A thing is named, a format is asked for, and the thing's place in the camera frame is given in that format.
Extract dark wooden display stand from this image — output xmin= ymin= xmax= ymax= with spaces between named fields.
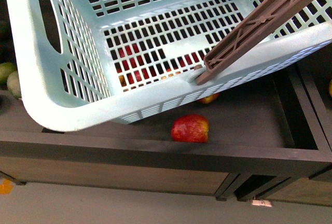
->
xmin=1 ymin=0 xmax=331 ymax=199

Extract red apple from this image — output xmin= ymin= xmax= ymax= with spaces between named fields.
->
xmin=171 ymin=114 xmax=210 ymax=143
xmin=197 ymin=92 xmax=219 ymax=104

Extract light blue plastic basket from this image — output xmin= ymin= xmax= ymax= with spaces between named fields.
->
xmin=7 ymin=0 xmax=331 ymax=132

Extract red apple front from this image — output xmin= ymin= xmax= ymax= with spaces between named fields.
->
xmin=171 ymin=114 xmax=210 ymax=143

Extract green mango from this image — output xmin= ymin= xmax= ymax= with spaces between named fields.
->
xmin=0 ymin=62 xmax=17 ymax=85
xmin=7 ymin=71 xmax=21 ymax=99

